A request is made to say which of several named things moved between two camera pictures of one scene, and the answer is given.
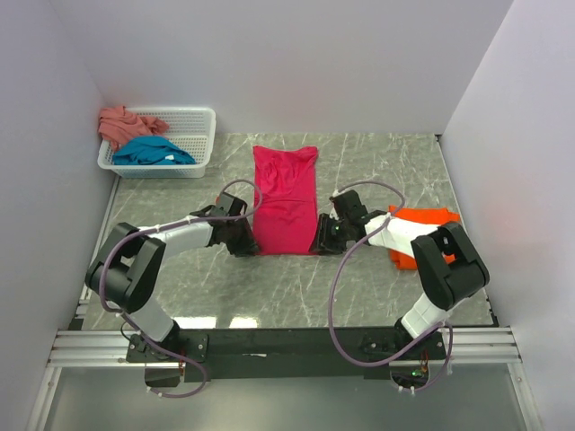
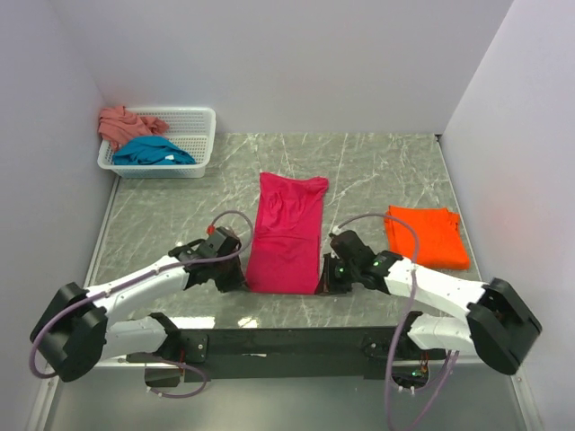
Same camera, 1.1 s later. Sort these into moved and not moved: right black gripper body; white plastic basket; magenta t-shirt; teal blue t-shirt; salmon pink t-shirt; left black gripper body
Moved: right black gripper body; magenta t-shirt; left black gripper body
Not moved: salmon pink t-shirt; white plastic basket; teal blue t-shirt
